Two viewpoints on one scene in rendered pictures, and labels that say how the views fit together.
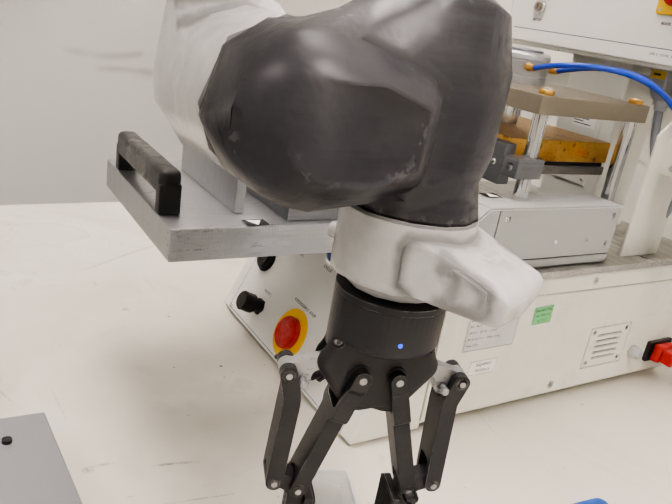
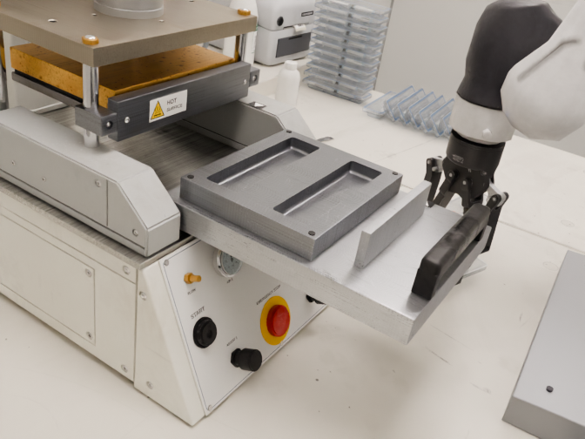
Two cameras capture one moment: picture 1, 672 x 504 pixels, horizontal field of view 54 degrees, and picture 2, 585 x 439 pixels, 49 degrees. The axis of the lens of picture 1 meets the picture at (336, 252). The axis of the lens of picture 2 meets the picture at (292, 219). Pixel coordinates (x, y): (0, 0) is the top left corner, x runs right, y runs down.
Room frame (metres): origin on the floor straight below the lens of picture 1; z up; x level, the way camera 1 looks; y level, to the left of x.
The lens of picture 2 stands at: (1.00, 0.60, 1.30)
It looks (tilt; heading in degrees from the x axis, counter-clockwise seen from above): 30 degrees down; 242
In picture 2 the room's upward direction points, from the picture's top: 10 degrees clockwise
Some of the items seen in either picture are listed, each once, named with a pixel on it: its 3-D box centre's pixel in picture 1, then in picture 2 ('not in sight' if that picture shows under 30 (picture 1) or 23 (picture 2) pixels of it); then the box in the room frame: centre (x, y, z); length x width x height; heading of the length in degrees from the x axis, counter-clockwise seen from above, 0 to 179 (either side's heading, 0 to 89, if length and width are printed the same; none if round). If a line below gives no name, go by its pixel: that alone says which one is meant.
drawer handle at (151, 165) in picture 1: (146, 169); (454, 246); (0.61, 0.19, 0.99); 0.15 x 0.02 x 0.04; 34
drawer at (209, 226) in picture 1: (274, 188); (332, 210); (0.68, 0.08, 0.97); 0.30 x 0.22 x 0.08; 124
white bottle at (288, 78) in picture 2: not in sight; (286, 93); (0.41, -0.66, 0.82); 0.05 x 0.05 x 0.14
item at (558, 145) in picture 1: (507, 116); (133, 45); (0.85, -0.18, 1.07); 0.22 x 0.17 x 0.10; 34
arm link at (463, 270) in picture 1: (437, 257); (481, 110); (0.39, -0.06, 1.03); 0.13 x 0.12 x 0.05; 14
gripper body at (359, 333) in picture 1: (380, 344); (469, 165); (0.40, -0.04, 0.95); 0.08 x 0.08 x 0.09
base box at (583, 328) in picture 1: (467, 287); (138, 208); (0.84, -0.18, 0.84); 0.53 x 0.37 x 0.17; 124
